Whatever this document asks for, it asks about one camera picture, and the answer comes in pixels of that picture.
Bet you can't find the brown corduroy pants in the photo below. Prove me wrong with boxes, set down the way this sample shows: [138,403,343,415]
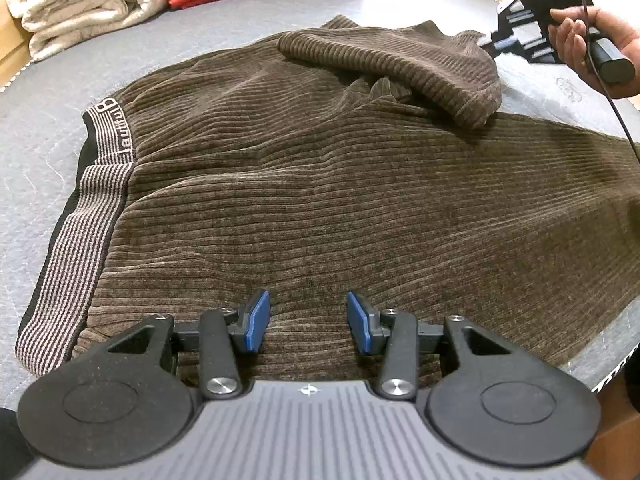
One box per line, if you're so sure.
[15,15,640,391]

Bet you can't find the black cable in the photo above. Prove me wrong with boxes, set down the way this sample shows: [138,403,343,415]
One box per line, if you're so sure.
[569,0,640,163]

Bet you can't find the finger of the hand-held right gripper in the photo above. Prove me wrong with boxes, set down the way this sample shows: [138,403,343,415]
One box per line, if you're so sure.
[477,32,516,57]

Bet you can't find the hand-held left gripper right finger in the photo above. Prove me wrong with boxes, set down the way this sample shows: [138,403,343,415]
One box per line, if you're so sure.
[346,290,511,401]

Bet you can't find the grey quilted mat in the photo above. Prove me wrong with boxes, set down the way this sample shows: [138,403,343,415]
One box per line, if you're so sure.
[0,0,640,396]

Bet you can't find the person's right hand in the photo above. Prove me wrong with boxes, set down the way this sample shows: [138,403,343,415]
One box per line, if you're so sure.
[548,5,640,100]

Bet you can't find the white folded blanket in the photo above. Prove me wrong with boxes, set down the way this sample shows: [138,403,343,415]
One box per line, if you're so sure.
[6,0,172,62]

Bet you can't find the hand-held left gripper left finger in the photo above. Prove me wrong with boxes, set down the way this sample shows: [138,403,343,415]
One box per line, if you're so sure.
[106,288,272,401]

